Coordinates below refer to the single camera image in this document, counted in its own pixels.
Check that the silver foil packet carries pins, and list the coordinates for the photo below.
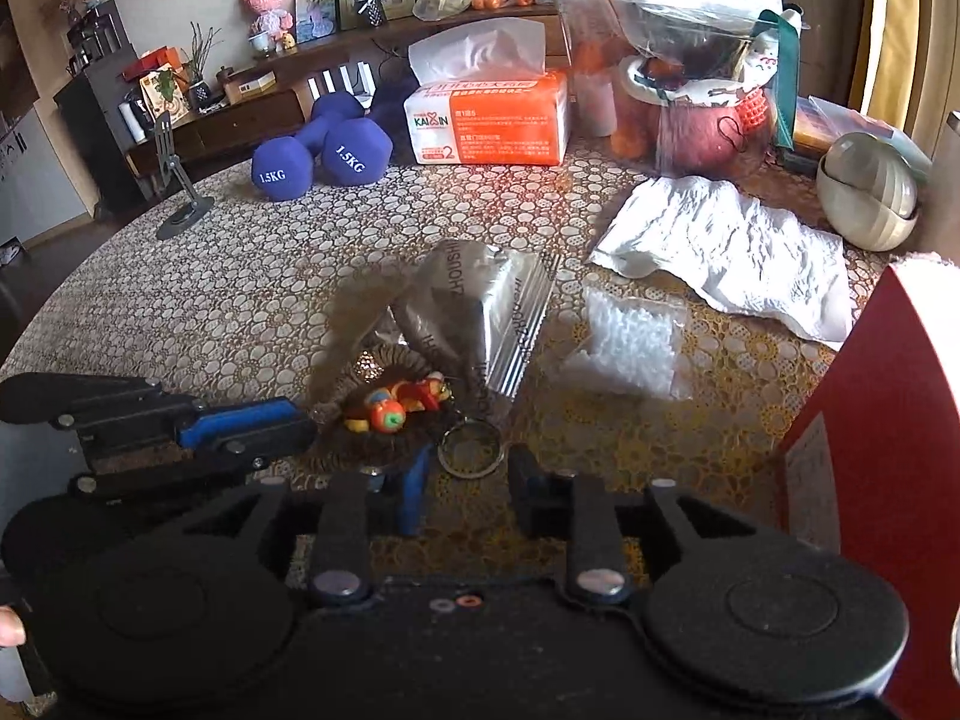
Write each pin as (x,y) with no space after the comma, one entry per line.
(480,300)

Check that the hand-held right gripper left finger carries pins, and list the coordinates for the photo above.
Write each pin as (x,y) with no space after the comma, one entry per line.
(414,495)

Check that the orange tissue pack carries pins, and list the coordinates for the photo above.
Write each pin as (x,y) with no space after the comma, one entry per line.
(487,116)

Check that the clear bead storage box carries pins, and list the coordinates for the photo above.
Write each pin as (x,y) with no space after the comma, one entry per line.
(832,120)

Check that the small potted twig plant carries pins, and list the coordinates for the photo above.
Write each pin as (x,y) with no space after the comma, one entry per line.
(201,75)

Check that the large clear plastic bag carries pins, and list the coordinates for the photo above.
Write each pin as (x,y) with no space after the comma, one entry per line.
(675,7)

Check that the yellow curtain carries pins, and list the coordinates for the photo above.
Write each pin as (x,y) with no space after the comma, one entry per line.
(911,22)

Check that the cream ribbed bowl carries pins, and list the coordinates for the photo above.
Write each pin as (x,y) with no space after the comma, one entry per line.
(862,229)
(870,172)

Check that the pink teddy bear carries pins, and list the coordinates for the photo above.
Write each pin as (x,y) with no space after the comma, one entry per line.
(268,11)

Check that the wooden sideboard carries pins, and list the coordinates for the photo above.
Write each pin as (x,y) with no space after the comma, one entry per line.
(247,116)

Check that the crumpled white paper towel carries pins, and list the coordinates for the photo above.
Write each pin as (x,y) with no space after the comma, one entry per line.
(735,255)

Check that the white and red cardboard box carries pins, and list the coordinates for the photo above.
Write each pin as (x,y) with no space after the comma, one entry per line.
(885,480)

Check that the clear bag of fruit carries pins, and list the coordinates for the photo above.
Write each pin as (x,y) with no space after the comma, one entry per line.
(697,112)

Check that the purple dumbbell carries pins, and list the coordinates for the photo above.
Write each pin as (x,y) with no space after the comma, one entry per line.
(358,150)
(289,165)

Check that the small bubble wrap bag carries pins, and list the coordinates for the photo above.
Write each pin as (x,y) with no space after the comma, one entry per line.
(634,341)

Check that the grey phone stand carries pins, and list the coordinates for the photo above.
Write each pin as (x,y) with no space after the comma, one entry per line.
(176,195)

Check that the green ribbon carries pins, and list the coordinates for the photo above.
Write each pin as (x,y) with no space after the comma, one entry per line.
(786,82)

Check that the black cabinet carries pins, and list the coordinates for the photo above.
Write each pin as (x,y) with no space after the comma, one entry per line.
(90,120)

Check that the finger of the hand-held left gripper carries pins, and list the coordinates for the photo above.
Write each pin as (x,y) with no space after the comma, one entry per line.
(270,439)
(240,420)

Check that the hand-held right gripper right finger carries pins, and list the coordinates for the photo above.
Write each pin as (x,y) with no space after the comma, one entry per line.
(525,499)

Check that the white router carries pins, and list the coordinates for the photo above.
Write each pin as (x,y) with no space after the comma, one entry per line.
(341,86)

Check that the person's left hand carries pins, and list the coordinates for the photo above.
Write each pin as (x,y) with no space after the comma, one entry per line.
(10,626)

